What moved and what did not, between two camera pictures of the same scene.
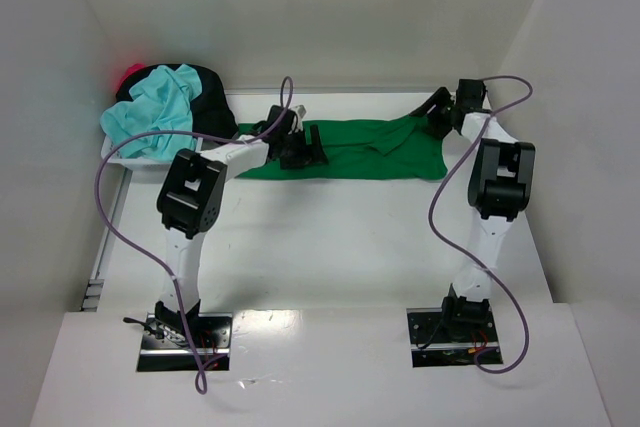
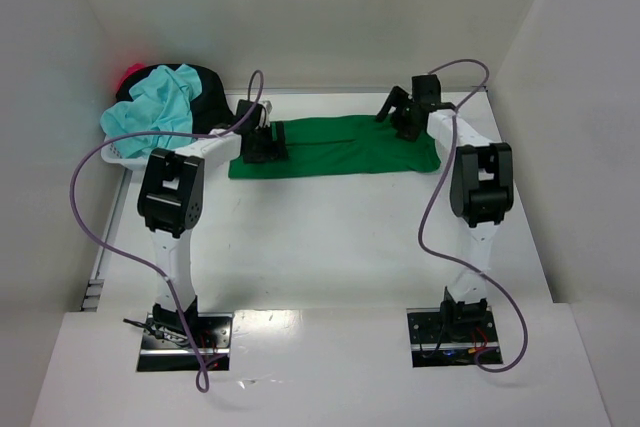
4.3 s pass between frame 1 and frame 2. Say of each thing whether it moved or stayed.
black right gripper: moved
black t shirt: stayed
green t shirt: stayed
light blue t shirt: stayed
